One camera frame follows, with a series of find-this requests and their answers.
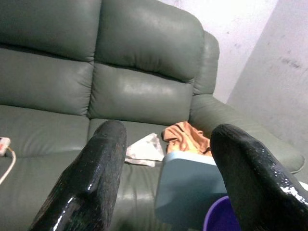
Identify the green leather sofa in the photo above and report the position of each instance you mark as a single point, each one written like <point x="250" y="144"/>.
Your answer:
<point x="144" y="96"/>

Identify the white crumpled paper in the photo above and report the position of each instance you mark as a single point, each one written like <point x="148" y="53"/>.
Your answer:
<point x="144" y="150"/>

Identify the orange crumpled cloth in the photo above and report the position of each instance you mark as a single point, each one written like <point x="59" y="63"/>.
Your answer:
<point x="185" y="139"/>

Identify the light blue plastic box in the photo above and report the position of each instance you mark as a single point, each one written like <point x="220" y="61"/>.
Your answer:
<point x="183" y="187"/>

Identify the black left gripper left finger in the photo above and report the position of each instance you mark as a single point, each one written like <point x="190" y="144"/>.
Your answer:
<point x="96" y="173"/>

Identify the purple plastic bin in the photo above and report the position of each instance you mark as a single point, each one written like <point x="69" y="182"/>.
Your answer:
<point x="216" y="216"/>

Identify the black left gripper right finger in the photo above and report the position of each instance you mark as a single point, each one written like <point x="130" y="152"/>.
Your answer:
<point x="252" y="187"/>

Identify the white power strip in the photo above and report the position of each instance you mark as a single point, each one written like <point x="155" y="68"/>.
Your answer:
<point x="3" y="145"/>

